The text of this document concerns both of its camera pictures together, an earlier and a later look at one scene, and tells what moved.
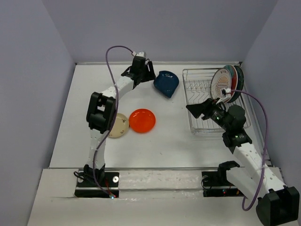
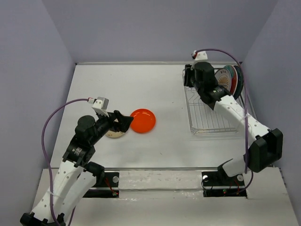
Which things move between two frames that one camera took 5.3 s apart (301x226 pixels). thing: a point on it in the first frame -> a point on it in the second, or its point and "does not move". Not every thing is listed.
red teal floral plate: x=234 y=80 does not move
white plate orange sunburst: x=221 y=79 does not move
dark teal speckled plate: x=240 y=77 does not move
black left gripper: x=150 y=75 -> x=123 y=124
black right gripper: x=197 y=109 -> x=190 y=73
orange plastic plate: x=142 y=120 does not move
